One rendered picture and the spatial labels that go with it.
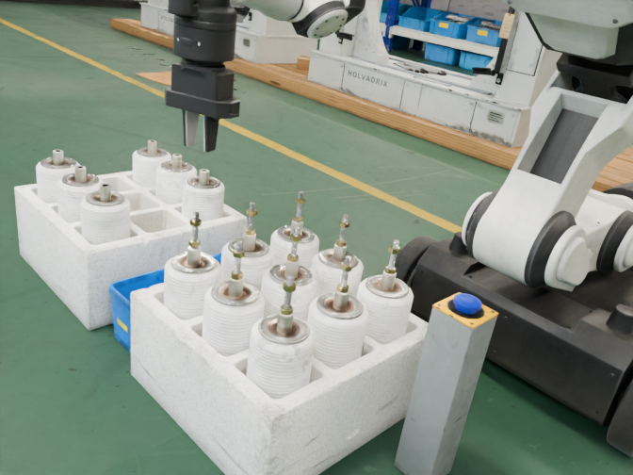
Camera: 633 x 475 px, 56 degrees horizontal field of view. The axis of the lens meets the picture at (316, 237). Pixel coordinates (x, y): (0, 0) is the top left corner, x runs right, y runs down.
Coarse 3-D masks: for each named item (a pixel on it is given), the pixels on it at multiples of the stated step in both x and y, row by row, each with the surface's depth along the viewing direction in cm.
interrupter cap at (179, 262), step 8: (176, 256) 102; (184, 256) 102; (208, 256) 103; (176, 264) 99; (184, 264) 100; (200, 264) 101; (208, 264) 101; (184, 272) 98; (192, 272) 97; (200, 272) 98
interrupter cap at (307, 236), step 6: (282, 228) 118; (288, 228) 118; (306, 228) 119; (282, 234) 116; (288, 234) 117; (306, 234) 117; (312, 234) 117; (288, 240) 113; (300, 240) 114; (306, 240) 114; (312, 240) 115
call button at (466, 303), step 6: (462, 294) 86; (468, 294) 87; (456, 300) 85; (462, 300) 85; (468, 300) 85; (474, 300) 85; (456, 306) 85; (462, 306) 84; (468, 306) 84; (474, 306) 84; (480, 306) 84; (462, 312) 85; (468, 312) 84; (474, 312) 85
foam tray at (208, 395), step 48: (144, 288) 105; (144, 336) 103; (192, 336) 94; (144, 384) 107; (192, 384) 94; (240, 384) 85; (336, 384) 88; (384, 384) 99; (192, 432) 97; (240, 432) 86; (288, 432) 83; (336, 432) 93
